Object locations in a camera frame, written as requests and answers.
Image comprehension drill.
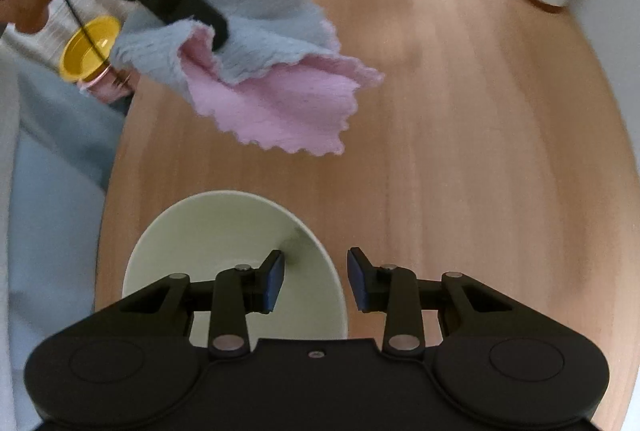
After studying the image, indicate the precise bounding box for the pale yellow bowl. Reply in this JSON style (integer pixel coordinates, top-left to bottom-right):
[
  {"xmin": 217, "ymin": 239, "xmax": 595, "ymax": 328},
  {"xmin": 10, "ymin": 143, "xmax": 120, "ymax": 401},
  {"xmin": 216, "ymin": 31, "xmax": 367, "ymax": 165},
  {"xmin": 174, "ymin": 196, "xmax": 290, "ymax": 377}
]
[{"xmin": 122, "ymin": 191, "xmax": 348, "ymax": 343}]

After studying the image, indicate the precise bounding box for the grey and pink cloth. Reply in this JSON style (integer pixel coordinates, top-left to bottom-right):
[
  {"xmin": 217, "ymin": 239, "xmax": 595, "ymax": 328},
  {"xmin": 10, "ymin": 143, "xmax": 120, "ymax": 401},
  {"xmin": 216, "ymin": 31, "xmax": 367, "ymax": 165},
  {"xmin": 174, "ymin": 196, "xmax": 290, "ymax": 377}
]
[{"xmin": 111, "ymin": 0, "xmax": 383, "ymax": 157}]

